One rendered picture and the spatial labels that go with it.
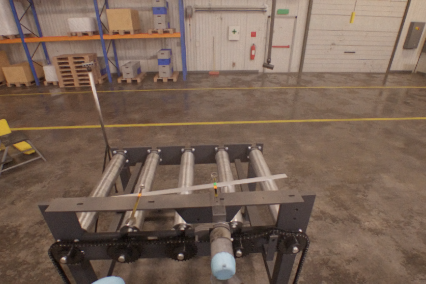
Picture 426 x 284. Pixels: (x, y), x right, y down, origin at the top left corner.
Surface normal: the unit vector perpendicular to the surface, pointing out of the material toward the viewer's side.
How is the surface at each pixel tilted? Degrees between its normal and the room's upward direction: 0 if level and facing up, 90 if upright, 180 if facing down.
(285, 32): 90
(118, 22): 90
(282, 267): 90
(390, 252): 0
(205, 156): 90
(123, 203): 0
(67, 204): 0
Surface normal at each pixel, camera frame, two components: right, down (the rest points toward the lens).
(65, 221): 0.06, 0.47
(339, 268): 0.00, -0.88
